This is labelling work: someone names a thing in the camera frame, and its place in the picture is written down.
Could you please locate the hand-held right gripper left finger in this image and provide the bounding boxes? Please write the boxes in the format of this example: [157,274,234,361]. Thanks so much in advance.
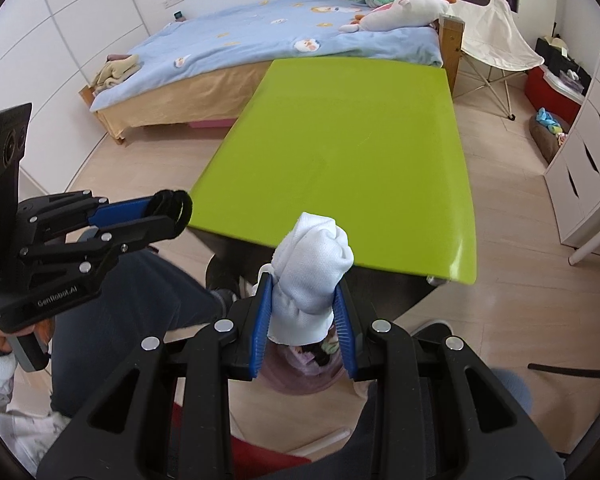
[37,274,275,480]

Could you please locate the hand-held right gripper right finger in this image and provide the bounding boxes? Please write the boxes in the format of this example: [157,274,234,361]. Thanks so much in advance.
[332,282,566,480]

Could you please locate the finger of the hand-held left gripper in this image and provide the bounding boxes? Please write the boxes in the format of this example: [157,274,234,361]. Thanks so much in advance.
[22,214,182,274]
[17,190,157,242]

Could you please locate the black hair scrunchie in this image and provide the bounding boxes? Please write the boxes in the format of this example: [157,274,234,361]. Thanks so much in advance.
[147,189,195,239]

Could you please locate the white sock bundle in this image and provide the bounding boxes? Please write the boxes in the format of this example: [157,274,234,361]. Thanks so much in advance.
[257,211,355,346]

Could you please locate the dark slipper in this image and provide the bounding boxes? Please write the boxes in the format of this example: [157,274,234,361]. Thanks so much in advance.
[205,255,249,312]

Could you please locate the person's dark trousers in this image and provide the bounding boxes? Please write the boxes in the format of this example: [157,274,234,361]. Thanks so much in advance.
[50,250,536,480]

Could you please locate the red cloth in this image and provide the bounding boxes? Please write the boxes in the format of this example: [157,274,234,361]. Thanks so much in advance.
[172,402,312,480]

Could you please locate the wooden bed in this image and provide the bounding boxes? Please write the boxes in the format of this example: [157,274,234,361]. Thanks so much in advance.
[78,0,462,147]

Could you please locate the folded beige towel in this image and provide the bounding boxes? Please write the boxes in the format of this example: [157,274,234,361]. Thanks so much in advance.
[91,55,142,92]

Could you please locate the light blue printed blanket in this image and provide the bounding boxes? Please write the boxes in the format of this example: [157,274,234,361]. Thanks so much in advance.
[89,0,443,113]

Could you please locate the brown pet bed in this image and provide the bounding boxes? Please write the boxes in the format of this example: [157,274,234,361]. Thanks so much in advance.
[528,112,576,166]

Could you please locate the colourful braided toy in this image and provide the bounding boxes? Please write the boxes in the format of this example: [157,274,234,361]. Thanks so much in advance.
[536,107,567,134]

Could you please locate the white drawer cabinet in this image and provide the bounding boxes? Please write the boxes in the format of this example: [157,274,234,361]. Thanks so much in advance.
[544,52,600,249]

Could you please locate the red storage box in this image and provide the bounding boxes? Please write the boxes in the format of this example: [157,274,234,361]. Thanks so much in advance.
[524,65,584,124]

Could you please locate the pink and white plush toy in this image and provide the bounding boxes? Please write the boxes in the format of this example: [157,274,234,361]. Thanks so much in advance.
[339,0,456,35]

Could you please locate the cream folding chair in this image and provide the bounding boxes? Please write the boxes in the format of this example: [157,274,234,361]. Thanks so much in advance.
[427,0,546,121]

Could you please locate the black bag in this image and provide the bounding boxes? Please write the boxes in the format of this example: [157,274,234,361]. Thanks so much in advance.
[535,36,594,92]

